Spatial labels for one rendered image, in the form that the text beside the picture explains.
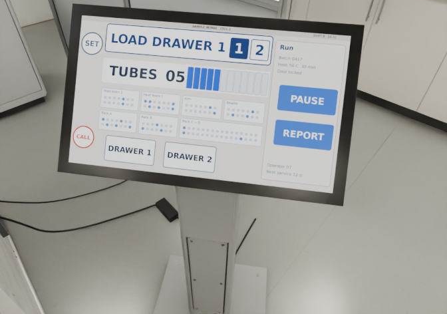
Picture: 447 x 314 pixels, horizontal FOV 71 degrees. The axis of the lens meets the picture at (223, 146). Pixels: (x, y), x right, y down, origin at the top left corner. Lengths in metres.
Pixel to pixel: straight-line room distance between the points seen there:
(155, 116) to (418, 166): 1.98
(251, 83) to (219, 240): 0.49
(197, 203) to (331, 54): 0.45
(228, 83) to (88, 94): 0.26
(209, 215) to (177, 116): 0.33
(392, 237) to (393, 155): 0.67
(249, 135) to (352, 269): 1.23
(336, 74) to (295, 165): 0.17
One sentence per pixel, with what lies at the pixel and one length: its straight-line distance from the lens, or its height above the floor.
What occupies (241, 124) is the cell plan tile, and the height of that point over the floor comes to 1.06.
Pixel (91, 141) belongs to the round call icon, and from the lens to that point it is 0.62.
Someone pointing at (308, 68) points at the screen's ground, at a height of 1.14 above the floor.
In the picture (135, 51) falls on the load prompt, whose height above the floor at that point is 1.14.
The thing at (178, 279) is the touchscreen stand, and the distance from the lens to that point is 1.51.
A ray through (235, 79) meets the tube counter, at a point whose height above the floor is 1.11.
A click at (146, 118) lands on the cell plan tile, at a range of 0.58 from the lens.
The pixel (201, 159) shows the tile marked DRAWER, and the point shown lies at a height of 1.00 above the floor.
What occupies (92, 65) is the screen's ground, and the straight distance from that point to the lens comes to 0.64.
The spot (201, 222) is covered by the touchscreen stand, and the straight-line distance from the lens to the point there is 0.84.
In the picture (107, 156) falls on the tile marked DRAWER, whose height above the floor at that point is 0.99.
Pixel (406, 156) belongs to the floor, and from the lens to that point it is 2.40.
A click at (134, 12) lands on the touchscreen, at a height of 1.19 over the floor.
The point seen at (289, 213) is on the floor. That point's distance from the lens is 1.77.
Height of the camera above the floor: 1.39
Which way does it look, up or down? 42 degrees down
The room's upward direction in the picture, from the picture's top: 2 degrees clockwise
